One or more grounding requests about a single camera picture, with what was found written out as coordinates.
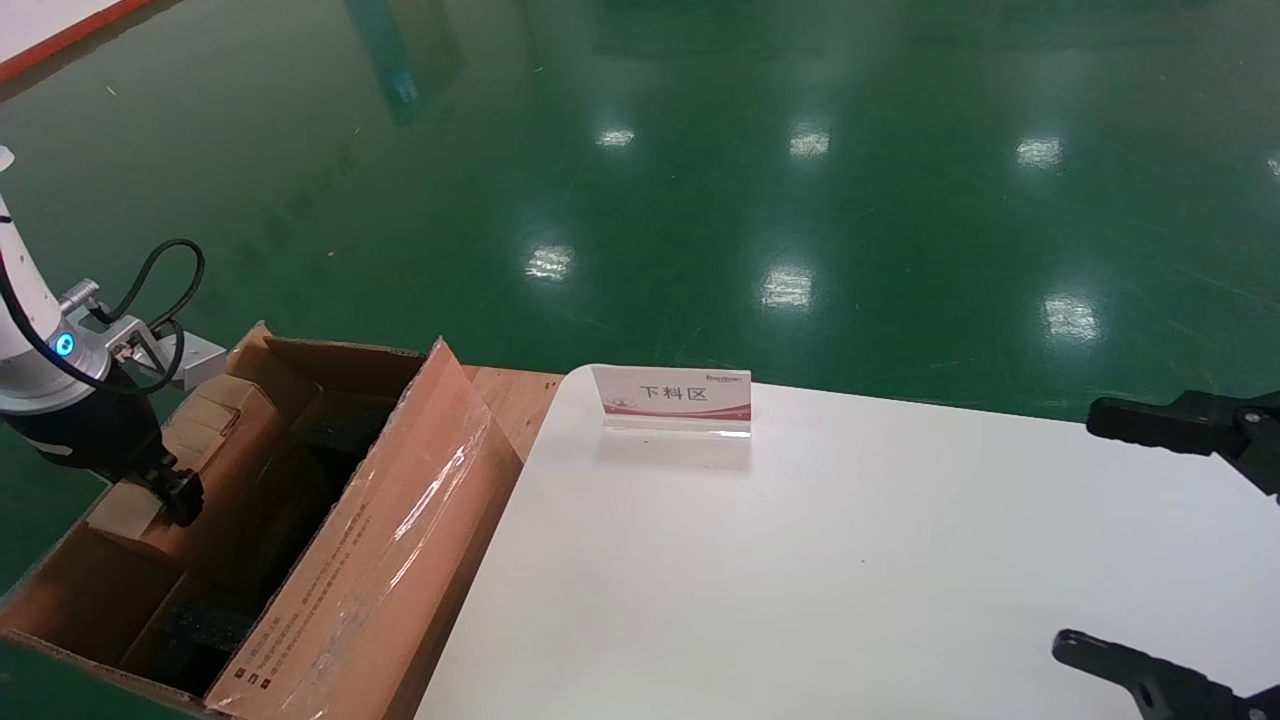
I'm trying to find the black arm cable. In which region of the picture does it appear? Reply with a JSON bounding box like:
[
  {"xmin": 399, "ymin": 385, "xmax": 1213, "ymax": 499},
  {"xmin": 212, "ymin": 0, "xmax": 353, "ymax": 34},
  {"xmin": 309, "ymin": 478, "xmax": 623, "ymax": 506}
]
[{"xmin": 0, "ymin": 238, "xmax": 207, "ymax": 396}]

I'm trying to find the acrylic sign with red print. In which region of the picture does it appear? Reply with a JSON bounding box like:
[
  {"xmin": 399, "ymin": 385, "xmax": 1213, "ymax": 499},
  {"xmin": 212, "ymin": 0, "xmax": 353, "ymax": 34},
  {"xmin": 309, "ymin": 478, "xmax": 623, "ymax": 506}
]
[{"xmin": 590, "ymin": 364, "xmax": 753, "ymax": 439}]

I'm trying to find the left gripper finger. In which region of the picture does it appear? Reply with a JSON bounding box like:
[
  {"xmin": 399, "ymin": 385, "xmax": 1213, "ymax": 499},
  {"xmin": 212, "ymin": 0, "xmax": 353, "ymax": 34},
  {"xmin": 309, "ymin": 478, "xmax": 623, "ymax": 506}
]
[{"xmin": 145, "ymin": 465, "xmax": 206, "ymax": 529}]

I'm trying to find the large open cardboard box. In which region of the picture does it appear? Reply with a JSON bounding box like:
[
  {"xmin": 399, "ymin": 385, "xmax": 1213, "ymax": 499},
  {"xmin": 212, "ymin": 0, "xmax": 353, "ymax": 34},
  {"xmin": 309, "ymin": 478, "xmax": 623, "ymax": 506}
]
[{"xmin": 0, "ymin": 320, "xmax": 524, "ymax": 720}]

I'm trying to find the small cardboard box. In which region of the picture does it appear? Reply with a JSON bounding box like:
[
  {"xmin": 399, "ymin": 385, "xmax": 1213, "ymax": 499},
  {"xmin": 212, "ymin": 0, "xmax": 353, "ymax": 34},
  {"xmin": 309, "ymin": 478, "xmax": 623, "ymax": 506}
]
[{"xmin": 85, "ymin": 373, "xmax": 286, "ymax": 566}]

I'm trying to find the black foam insert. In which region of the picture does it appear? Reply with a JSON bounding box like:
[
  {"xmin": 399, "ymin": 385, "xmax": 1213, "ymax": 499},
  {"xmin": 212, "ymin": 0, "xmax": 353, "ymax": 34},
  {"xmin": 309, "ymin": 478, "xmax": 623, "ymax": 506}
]
[{"xmin": 160, "ymin": 598, "xmax": 256, "ymax": 666}]

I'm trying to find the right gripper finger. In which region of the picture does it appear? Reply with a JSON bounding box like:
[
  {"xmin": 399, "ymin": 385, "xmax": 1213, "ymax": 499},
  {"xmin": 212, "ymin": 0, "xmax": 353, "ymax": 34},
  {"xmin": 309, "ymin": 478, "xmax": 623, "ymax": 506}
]
[
  {"xmin": 1052, "ymin": 630, "xmax": 1280, "ymax": 720},
  {"xmin": 1086, "ymin": 390, "xmax": 1280, "ymax": 498}
]

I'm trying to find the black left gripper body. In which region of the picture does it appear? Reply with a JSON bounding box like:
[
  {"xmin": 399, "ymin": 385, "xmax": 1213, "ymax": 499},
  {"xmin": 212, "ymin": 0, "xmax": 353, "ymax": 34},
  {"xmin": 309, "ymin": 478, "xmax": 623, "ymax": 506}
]
[{"xmin": 5, "ymin": 385, "xmax": 177, "ymax": 487}]

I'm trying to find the grey wrist camera housing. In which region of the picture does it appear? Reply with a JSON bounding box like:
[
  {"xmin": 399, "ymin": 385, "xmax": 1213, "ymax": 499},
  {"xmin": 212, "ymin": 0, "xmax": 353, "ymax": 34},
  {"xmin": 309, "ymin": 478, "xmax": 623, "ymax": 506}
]
[{"xmin": 100, "ymin": 315, "xmax": 228, "ymax": 393}]

